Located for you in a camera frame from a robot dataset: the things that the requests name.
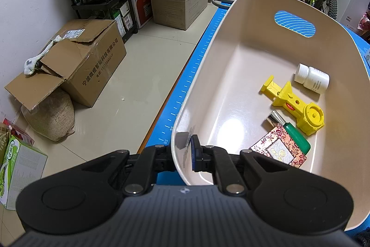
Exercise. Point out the red patterned gift bag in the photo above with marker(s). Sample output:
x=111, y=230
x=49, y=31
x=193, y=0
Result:
x=17, y=131

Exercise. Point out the white foam strip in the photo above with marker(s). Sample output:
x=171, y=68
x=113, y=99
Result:
x=37, y=60

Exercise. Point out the green dropper bottle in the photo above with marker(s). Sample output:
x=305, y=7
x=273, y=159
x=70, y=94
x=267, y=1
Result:
x=297, y=138

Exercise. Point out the burlap sack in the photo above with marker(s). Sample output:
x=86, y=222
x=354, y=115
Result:
x=49, y=116

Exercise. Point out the pink plastic bag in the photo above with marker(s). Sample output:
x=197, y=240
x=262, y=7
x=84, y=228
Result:
x=364, y=25

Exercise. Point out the beige plastic basket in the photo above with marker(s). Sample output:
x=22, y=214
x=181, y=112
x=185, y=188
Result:
x=245, y=61

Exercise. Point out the large taped cardboard box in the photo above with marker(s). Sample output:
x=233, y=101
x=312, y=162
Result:
x=179, y=1

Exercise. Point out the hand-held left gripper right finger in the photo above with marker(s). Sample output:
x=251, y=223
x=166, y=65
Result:
x=196, y=154

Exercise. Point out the patterned gift box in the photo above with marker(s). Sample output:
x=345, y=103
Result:
x=277, y=151

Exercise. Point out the blue silicone mat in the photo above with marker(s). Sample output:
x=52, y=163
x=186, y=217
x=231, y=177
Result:
x=185, y=85

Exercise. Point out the green and white carton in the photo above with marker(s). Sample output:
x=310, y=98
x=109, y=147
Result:
x=20, y=171

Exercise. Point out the yellow plastic toy tool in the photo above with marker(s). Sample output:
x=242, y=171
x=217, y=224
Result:
x=292, y=103

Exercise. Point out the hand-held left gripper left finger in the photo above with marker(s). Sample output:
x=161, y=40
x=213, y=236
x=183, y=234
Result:
x=162, y=157

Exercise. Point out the white pill bottle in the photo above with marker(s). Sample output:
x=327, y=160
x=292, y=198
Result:
x=313, y=79

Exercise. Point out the open cardboard box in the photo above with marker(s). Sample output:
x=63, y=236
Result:
x=86, y=67

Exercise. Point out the red and white box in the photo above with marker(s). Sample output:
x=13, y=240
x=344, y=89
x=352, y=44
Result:
x=141, y=4

